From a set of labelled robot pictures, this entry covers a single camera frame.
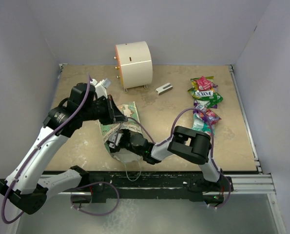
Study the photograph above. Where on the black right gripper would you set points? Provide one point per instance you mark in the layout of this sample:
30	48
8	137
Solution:
117	148

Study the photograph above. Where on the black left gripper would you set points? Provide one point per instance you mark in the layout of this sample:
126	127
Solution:
118	117

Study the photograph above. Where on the green paper bag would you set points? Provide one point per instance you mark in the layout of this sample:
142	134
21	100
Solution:
125	122

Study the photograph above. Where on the teal white snack packet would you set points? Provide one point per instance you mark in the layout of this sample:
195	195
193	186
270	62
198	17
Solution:
202	126

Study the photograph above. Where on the yellow green snack packet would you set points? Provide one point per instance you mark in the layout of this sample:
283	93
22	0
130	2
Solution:
209	101

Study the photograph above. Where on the purple fruit candy packet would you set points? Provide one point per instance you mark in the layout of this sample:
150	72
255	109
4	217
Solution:
204	114

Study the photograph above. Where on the purple snack packet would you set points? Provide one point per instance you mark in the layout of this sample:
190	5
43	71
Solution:
216	106

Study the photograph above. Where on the green Fox's candy packet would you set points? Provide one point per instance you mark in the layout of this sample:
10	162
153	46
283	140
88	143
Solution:
196	93

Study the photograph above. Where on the pink red snack packet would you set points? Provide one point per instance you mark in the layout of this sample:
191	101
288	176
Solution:
205	83

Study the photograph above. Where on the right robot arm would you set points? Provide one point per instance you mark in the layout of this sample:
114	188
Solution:
188	144

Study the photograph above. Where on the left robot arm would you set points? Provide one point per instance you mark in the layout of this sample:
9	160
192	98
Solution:
23	187

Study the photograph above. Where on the white cylindrical drawer cabinet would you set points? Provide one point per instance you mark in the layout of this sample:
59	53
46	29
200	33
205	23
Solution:
134	63

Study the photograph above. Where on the small white stapler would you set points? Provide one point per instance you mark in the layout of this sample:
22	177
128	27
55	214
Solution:
164	88

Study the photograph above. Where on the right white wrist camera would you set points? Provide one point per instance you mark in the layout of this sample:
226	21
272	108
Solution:
114	139

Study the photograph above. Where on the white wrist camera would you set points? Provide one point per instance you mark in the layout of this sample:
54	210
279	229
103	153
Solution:
101	87
114	139

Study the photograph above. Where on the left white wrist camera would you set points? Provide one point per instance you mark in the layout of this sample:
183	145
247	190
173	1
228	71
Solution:
101	87

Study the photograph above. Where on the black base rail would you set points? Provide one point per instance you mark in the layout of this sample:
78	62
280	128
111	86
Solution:
103	185

